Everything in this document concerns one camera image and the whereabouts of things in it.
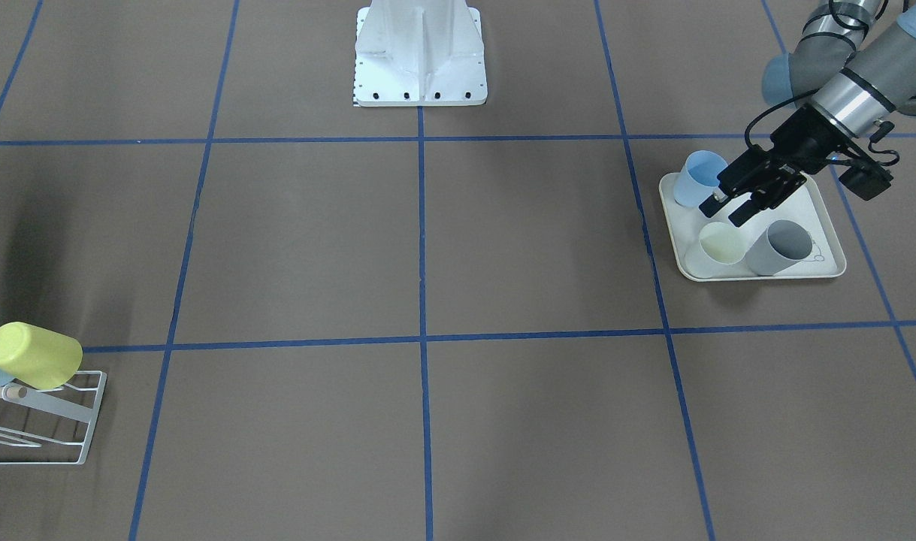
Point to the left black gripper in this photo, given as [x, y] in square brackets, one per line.
[802, 137]

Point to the pale green plastic cup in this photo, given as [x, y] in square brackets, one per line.
[718, 247]

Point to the grey plastic cup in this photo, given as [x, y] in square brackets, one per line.
[781, 245]

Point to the yellow plastic cup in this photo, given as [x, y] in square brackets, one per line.
[41, 358]

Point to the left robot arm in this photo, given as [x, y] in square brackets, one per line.
[843, 91]

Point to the white bear tray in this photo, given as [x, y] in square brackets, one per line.
[806, 207]

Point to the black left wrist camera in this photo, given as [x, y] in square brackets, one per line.
[866, 180]

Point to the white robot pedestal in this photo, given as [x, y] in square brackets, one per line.
[419, 54]

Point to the white wire cup rack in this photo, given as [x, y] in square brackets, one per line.
[51, 427]

